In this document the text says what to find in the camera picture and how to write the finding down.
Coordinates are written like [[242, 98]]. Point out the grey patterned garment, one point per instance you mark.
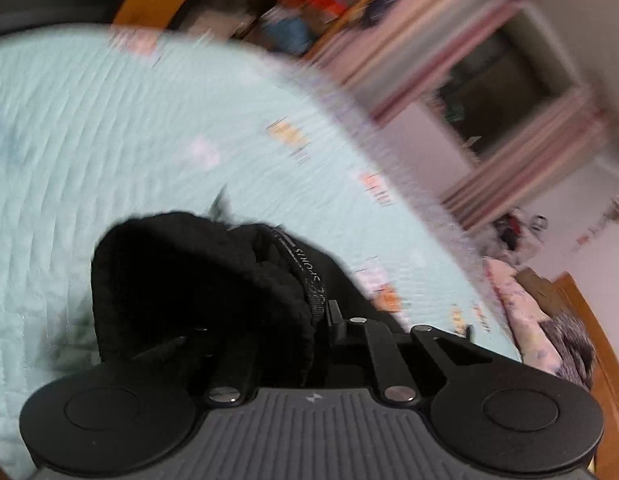
[[569, 350]]

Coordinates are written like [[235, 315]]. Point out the window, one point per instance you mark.
[[504, 85]]

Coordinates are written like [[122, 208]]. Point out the brown cloth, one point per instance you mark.
[[537, 287]]

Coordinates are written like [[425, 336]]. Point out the black pants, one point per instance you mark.
[[164, 285]]

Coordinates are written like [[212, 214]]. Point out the small wall decals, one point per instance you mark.
[[597, 227]]

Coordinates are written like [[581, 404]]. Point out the bee print quilted blanket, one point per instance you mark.
[[89, 160]]

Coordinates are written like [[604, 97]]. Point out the cluttered white cabinet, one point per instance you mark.
[[514, 232]]

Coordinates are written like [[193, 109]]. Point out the wooden headboard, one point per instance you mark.
[[609, 360]]

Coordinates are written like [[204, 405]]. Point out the blue bag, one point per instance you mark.
[[289, 35]]

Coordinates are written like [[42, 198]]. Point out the purple floral bedsheet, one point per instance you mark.
[[442, 225]]

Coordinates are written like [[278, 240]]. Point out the wooden bookshelf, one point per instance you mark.
[[329, 0]]

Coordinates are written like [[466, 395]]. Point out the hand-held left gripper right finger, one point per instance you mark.
[[384, 360]]

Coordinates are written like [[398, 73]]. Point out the pink floral duvet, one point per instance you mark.
[[519, 310]]

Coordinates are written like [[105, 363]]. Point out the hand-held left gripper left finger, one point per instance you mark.
[[230, 370]]

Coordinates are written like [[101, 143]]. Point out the pink curtain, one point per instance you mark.
[[414, 35], [534, 160]]

